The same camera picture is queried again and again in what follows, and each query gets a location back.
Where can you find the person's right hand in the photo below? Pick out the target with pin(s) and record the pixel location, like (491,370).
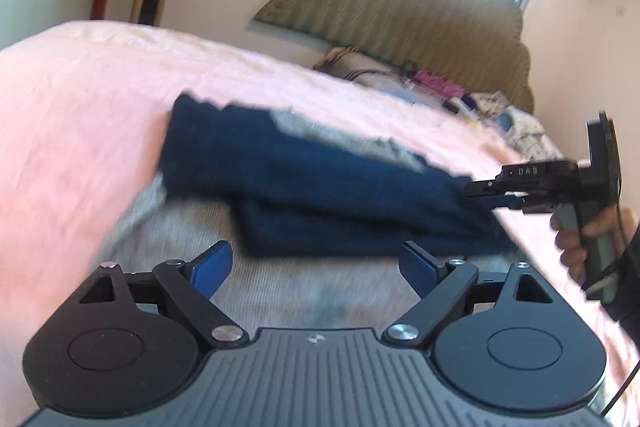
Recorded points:
(621,223)

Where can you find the black right sleeve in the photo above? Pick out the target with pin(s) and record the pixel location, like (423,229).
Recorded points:
(624,309)

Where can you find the grey and navy sweater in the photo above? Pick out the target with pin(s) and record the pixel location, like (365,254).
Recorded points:
(316,217)

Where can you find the pile of clothes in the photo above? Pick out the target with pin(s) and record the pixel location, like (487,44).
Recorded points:
(521,130)

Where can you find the striped pillow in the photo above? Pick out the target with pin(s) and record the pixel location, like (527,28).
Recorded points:
(351,65)

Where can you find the olive padded headboard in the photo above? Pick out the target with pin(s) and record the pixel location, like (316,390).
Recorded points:
(476,43)

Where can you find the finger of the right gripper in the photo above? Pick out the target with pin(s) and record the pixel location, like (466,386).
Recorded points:
(484,188)
(508,201)

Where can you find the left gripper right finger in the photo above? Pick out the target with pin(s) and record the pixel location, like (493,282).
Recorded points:
(508,340)

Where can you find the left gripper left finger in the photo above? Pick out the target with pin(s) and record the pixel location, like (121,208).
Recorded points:
(126,342)

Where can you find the pink bed sheet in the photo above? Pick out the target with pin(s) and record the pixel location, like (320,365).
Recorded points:
(84,109)

